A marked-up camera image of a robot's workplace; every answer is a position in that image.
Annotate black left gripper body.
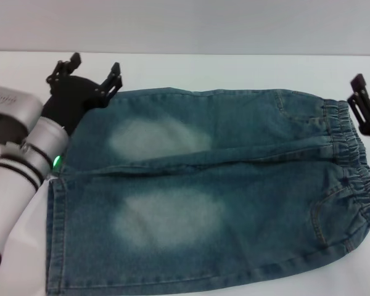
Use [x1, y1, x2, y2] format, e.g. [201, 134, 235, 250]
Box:
[41, 75, 109, 136]

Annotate blue denim shorts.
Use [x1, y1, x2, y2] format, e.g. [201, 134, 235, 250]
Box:
[46, 87, 370, 296]

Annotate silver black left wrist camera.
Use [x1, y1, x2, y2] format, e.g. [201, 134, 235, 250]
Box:
[0, 83, 44, 146]

